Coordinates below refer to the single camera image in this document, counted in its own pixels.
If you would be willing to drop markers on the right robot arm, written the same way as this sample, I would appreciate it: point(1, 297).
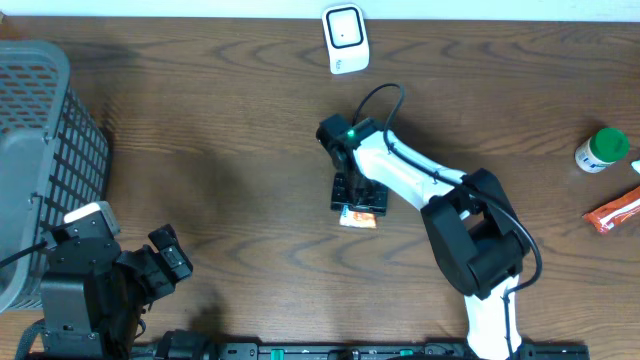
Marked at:
point(478, 242)

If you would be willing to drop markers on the grey plastic basket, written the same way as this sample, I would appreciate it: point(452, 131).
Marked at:
point(54, 159)

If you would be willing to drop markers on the orange tissue pack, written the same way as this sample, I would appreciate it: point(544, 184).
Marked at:
point(349, 218)

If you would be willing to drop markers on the red snack packet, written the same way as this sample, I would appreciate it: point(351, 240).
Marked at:
point(614, 213)

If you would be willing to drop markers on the teal wet wipes pack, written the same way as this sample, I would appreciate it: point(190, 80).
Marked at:
point(636, 166)

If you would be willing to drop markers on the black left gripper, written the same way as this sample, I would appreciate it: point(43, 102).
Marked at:
point(157, 280)

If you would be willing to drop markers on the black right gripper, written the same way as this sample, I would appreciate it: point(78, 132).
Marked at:
point(378, 205)

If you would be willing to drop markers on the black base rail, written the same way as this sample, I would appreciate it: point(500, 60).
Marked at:
point(181, 344)

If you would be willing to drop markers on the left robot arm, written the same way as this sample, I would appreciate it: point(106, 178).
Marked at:
point(81, 331)

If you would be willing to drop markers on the green lid jar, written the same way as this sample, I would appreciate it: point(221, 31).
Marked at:
point(602, 150)

